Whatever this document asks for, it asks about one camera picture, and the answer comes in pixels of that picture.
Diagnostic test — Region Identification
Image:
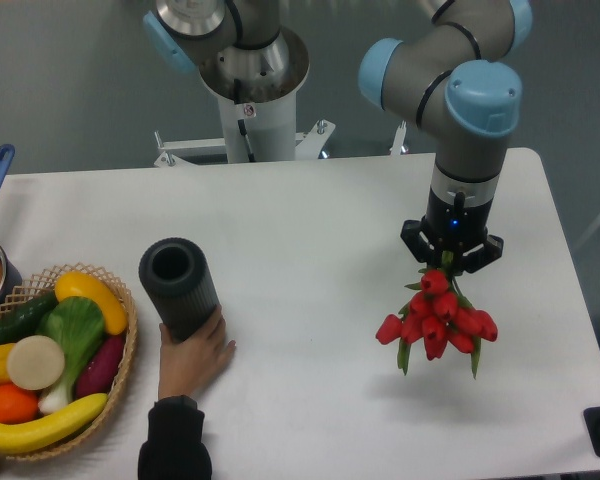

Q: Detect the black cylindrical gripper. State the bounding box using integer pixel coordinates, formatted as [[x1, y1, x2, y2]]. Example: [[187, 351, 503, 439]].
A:
[[400, 190, 504, 274]]

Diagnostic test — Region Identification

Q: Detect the red tulip bouquet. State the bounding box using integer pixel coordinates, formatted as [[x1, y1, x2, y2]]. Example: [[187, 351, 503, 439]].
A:
[[375, 251, 499, 376]]

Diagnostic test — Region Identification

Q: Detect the dark grey ribbed vase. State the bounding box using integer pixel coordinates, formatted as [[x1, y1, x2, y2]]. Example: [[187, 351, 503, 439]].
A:
[[138, 237, 220, 343]]

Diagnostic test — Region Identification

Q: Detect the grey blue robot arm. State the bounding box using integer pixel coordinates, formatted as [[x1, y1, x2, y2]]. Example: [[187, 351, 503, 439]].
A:
[[358, 0, 533, 275]]

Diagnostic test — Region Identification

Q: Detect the black sleeved forearm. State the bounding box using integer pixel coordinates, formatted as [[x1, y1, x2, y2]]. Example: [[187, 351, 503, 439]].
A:
[[137, 395, 213, 479]]

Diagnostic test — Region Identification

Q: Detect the person's bare hand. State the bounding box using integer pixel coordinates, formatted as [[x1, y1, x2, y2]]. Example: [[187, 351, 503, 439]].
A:
[[157, 306, 236, 400]]

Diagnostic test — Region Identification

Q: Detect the purple sweet potato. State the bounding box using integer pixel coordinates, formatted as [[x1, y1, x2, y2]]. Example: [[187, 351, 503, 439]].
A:
[[74, 336, 125, 399]]

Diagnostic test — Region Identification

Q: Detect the green bok choy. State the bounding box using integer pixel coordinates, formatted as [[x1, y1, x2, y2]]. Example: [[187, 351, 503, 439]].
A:
[[37, 296, 105, 415]]

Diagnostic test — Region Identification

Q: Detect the woven wicker basket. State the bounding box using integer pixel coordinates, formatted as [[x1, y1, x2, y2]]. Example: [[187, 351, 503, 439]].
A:
[[0, 263, 137, 461]]

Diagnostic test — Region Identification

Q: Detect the beige round disc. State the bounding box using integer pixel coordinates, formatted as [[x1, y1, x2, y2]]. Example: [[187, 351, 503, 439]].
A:
[[6, 335, 65, 391]]

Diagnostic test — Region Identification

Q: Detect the green cucumber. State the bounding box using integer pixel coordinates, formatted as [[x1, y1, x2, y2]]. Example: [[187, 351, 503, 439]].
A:
[[0, 292, 58, 345]]

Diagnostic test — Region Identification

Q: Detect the orange fruit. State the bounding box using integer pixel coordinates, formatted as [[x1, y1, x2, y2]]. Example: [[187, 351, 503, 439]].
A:
[[0, 384, 38, 424]]

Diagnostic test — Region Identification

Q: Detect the yellow banana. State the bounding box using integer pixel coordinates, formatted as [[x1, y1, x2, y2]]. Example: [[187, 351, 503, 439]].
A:
[[0, 393, 108, 456]]

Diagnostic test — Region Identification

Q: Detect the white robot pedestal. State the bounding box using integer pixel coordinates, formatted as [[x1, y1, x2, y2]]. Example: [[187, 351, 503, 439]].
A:
[[146, 22, 336, 167]]

